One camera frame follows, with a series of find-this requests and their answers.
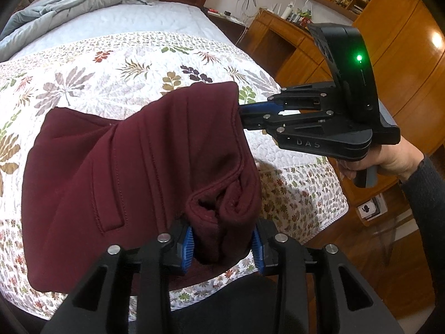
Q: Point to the wooden desk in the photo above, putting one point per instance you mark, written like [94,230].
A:
[287,52]

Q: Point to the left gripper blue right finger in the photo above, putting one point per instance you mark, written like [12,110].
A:
[257,251]

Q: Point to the person dark trouser leg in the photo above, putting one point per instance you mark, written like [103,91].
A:
[251,304]

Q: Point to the wooden wardrobe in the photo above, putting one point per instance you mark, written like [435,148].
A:
[406,47]

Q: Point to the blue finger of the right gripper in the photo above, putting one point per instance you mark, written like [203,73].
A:
[262,122]
[261,109]

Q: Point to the white bottle on desk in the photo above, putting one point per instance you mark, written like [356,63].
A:
[287,11]

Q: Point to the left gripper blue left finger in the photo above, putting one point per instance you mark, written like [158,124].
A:
[186,250]

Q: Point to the light blue comforter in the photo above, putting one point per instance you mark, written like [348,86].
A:
[30,23]

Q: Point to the dark wooden nightstand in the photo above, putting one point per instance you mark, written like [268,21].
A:
[232,29]

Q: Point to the person right hand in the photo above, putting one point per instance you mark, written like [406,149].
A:
[401,160]

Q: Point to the maroon pants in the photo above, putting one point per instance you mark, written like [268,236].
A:
[91,182]

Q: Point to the dark sleeved right forearm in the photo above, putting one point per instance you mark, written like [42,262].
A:
[424,191]

